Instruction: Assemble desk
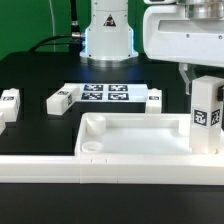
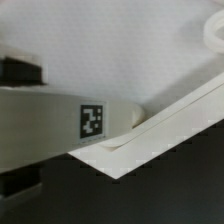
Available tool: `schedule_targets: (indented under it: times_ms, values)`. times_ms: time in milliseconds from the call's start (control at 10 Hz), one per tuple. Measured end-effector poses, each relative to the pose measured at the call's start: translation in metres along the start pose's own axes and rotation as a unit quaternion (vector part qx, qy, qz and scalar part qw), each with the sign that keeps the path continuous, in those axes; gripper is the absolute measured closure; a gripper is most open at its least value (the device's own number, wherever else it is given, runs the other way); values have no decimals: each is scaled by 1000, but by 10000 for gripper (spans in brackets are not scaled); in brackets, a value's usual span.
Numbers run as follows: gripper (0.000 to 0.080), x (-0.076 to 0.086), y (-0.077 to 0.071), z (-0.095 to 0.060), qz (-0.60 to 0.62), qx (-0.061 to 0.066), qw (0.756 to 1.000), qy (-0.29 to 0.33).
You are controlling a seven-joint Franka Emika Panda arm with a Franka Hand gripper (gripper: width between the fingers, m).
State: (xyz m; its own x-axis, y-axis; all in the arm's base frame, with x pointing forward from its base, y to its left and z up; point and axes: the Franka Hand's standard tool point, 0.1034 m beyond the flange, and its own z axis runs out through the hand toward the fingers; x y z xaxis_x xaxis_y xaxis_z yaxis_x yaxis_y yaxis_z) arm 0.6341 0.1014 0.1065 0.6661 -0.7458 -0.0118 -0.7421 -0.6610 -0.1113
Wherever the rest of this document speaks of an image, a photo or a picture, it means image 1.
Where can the white L-shaped fence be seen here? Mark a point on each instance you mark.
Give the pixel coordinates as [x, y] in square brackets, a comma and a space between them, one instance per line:
[116, 169]

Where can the white desk top tray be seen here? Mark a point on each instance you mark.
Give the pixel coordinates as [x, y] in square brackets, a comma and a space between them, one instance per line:
[134, 134]

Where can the white marker base plate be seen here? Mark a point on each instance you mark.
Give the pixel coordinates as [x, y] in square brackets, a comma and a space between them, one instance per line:
[110, 92]

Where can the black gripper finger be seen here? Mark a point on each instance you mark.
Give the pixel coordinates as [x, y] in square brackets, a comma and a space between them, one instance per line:
[220, 94]

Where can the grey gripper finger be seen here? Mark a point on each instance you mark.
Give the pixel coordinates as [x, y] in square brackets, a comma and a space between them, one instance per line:
[188, 74]

